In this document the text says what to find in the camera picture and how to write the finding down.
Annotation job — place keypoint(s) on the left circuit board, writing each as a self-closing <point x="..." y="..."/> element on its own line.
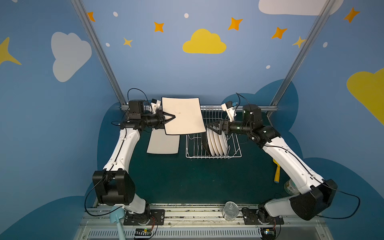
<point x="143" y="233"/>

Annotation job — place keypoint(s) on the white wire dish rack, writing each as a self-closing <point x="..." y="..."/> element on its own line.
<point x="194" y="148"/>

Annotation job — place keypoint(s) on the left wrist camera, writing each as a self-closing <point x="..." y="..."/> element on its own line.
<point x="155" y="104"/>

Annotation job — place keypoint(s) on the right circuit board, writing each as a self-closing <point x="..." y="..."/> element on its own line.
<point x="268" y="234"/>

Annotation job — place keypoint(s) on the white square plate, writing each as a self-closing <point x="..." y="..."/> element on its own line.
<point x="162" y="144"/>
<point x="188" y="116"/>

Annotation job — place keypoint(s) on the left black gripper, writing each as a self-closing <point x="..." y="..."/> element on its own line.
<point x="162" y="120"/>

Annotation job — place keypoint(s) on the yellow handled brush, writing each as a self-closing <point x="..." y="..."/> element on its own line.
<point x="278" y="172"/>

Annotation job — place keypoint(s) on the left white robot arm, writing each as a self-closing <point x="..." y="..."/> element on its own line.
<point x="113" y="184"/>

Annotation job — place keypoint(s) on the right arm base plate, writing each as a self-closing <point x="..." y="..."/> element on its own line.
<point x="260" y="217"/>

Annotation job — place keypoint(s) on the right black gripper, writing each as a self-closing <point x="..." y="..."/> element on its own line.
<point x="223" y="126"/>

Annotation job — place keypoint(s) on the light blue spatula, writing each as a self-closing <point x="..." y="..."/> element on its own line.
<point x="116" y="214"/>

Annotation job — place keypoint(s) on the black square plate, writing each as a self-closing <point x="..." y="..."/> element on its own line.
<point x="205" y="144"/>

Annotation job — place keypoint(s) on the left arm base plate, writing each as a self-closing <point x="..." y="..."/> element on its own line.
<point x="154" y="217"/>

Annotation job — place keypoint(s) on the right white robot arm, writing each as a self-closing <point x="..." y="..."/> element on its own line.
<point x="315" y="194"/>

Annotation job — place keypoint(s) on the circuit board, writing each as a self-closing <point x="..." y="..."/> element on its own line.
<point x="143" y="233"/>
<point x="268" y="234"/>

